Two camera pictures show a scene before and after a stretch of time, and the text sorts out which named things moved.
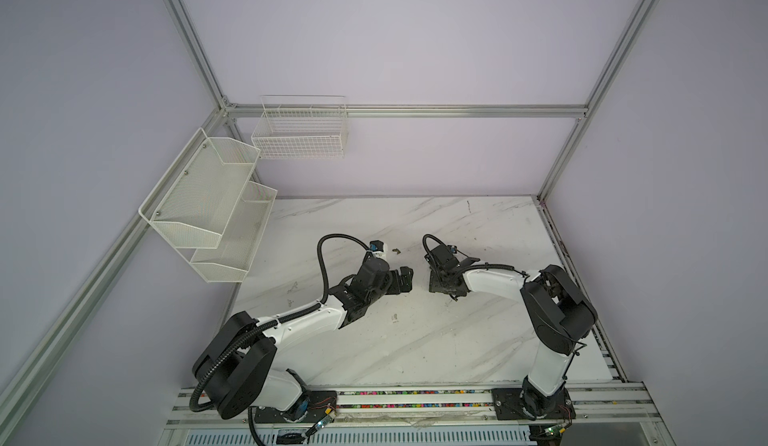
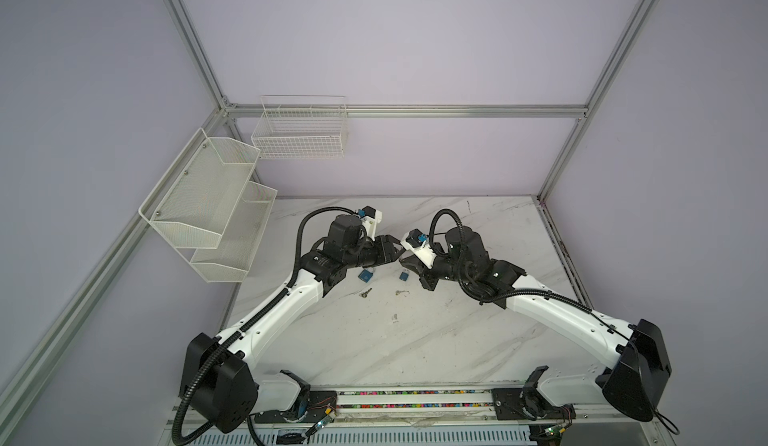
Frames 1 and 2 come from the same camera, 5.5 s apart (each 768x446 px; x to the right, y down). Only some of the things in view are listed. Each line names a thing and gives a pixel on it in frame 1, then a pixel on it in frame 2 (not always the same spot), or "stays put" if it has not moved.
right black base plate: x=507 y=404 stays put
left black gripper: x=396 y=287 -> x=386 y=252
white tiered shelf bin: x=194 y=201 stays put
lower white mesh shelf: x=230 y=260 stays put
